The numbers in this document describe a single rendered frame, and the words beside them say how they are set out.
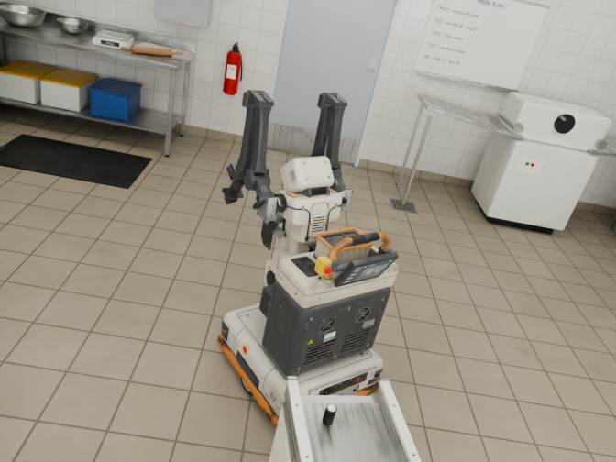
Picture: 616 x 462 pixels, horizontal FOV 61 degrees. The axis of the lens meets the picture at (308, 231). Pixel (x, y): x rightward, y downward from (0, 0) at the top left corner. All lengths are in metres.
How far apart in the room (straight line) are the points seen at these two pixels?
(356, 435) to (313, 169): 1.27
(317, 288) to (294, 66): 3.74
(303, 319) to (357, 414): 0.70
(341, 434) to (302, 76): 4.50
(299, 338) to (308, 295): 0.23
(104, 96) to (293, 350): 3.63
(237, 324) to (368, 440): 1.30
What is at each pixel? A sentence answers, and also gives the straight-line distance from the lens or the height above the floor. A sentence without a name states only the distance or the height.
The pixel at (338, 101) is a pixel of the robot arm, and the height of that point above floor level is 1.38.
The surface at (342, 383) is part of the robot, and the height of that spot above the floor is 0.24.
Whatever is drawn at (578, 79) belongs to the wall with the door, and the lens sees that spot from 6.20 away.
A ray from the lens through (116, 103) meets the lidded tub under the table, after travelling 5.34.
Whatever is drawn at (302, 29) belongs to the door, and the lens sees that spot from 5.54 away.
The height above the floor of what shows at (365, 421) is 0.84.
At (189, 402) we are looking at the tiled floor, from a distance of 2.69.
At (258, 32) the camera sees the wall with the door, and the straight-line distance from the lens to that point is 5.55.
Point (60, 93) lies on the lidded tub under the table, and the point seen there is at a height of 0.39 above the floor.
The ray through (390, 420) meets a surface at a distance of 1.60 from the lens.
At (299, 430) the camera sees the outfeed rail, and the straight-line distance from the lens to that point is 1.46.
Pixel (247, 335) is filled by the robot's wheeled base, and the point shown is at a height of 0.28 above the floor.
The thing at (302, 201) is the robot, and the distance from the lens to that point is 2.35.
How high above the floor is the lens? 1.99
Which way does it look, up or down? 28 degrees down
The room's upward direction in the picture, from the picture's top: 13 degrees clockwise
